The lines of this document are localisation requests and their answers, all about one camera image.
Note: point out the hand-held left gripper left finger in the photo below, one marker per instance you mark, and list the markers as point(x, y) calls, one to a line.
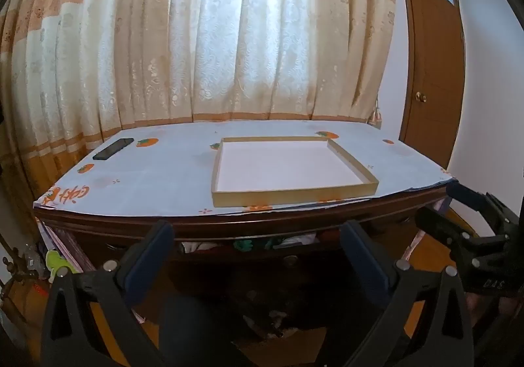
point(147, 264)

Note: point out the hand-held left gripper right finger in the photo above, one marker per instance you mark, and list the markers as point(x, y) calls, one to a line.
point(360, 264)

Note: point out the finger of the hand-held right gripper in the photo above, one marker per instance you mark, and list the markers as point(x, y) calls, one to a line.
point(466, 197)
point(442, 228)

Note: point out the pinkish white frilly underwear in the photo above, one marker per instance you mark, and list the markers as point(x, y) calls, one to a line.
point(198, 247)

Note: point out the white underwear black mark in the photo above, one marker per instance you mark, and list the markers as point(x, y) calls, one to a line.
point(301, 240)

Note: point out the green black striped underwear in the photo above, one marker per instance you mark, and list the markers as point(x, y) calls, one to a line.
point(242, 245)

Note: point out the dresser drawer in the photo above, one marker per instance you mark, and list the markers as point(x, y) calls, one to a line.
point(262, 258)

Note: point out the shallow cardboard tray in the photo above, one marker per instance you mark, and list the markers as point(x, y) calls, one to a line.
point(286, 170)

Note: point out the person's right hand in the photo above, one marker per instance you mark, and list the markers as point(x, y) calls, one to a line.
point(475, 307)

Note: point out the dark wooden dresser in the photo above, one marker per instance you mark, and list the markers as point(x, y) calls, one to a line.
point(123, 228)

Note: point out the light green plastic object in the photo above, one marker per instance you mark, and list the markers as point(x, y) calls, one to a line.
point(59, 264)

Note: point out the brown cardboard box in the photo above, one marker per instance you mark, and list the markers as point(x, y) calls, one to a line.
point(286, 346)

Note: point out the brass door knob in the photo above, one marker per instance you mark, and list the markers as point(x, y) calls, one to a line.
point(421, 97)

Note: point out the curtain tassel tieback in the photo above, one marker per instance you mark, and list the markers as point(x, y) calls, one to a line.
point(376, 115)

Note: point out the brown wooden door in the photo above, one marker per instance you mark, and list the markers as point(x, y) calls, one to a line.
point(434, 64)

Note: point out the cream and orange floral curtain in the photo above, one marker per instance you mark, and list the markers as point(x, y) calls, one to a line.
point(245, 43)

